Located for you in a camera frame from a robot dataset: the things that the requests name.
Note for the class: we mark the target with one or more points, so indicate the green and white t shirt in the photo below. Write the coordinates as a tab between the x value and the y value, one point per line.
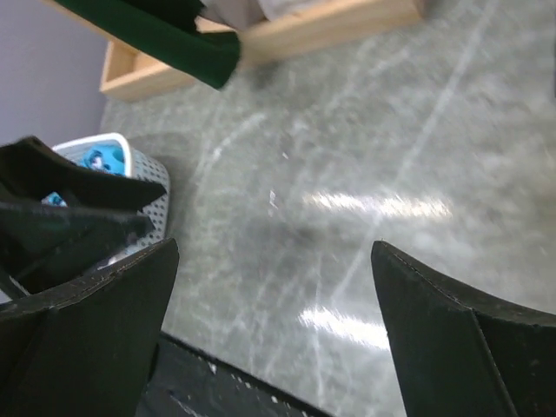
199	38

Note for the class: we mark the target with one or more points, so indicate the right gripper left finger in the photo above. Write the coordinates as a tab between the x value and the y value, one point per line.
84	348

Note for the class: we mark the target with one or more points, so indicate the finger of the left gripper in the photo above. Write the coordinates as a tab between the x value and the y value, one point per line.
30	170
44	246

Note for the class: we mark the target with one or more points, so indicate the wooden clothes rack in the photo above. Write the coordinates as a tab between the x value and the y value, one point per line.
130	75

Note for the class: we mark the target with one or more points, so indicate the blue shark print cloth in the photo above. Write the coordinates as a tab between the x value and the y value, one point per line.
108	159

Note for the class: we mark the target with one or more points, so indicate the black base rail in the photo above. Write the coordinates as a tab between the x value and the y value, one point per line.
186	381

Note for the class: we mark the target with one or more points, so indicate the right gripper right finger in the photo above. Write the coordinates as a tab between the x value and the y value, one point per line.
459	351

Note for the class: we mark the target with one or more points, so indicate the white plastic basket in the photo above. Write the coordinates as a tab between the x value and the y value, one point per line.
140	168

